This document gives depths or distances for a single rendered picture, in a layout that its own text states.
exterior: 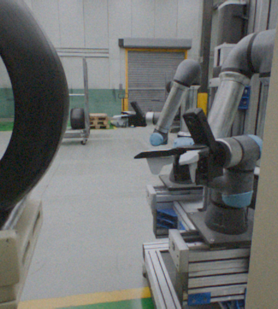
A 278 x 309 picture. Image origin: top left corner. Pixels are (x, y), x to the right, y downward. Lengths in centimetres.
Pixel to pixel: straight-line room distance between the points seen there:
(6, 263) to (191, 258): 62
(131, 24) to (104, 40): 136
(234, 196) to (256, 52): 40
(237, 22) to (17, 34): 86
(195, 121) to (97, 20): 1160
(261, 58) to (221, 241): 57
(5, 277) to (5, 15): 46
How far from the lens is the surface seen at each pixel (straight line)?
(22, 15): 57
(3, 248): 53
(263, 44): 82
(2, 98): 1232
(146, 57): 1199
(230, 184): 73
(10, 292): 59
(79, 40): 1194
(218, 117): 82
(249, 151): 70
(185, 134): 148
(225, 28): 116
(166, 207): 141
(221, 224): 97
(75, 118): 596
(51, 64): 56
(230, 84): 85
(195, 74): 138
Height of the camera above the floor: 119
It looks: 13 degrees down
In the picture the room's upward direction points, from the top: straight up
